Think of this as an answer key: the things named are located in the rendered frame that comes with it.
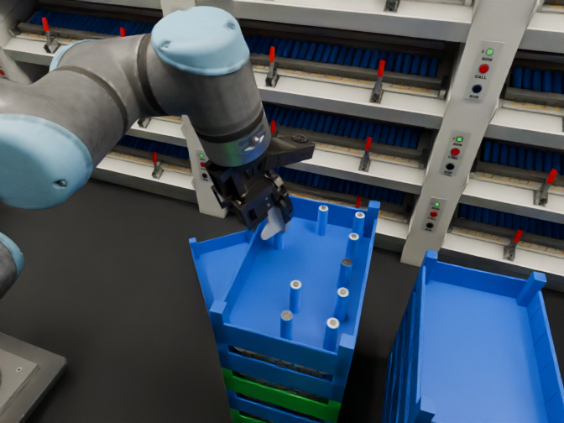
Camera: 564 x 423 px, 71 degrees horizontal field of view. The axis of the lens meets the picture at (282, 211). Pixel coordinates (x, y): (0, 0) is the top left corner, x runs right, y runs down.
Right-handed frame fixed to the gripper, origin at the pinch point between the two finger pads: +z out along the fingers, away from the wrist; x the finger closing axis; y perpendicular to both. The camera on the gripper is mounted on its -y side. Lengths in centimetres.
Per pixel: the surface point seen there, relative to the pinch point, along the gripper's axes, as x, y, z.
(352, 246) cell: 11.5, -5.4, 3.0
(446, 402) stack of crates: 35.5, 2.1, 14.3
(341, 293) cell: 17.2, 3.6, -1.1
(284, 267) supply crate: 4.1, 4.3, 5.4
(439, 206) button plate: 8, -44, 34
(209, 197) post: -55, -8, 42
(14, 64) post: -114, 10, -1
